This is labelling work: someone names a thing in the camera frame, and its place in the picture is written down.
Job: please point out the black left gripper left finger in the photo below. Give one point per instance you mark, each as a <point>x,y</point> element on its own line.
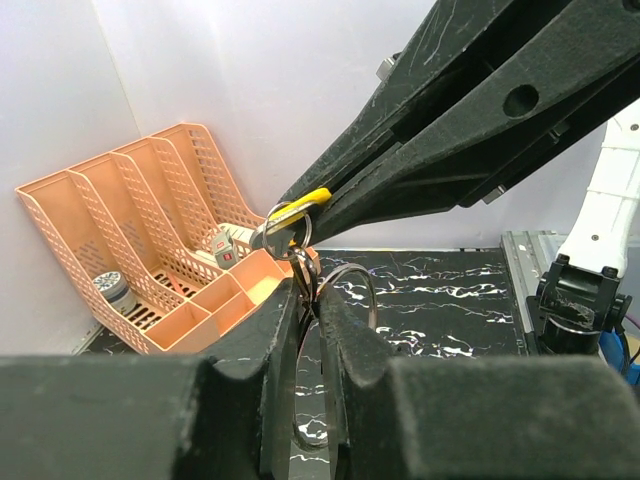
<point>223,413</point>

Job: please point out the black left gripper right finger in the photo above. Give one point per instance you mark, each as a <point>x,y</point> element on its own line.
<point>392,416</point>

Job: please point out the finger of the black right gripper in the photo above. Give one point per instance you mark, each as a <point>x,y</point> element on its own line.
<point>580,69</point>
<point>455,48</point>

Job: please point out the large metal keyring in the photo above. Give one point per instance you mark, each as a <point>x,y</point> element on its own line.
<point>306,275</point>

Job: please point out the key with yellow tag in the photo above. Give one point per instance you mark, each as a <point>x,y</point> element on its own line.
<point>288,224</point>

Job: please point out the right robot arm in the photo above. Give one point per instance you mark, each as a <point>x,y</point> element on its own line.
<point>578,297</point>

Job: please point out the grey round jar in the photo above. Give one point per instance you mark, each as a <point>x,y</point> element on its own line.
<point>115,289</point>

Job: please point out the orange plastic desk organizer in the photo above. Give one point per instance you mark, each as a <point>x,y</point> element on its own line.
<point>149,209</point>

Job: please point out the aluminium frame rail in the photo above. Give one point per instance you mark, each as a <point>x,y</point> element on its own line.
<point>529,255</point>

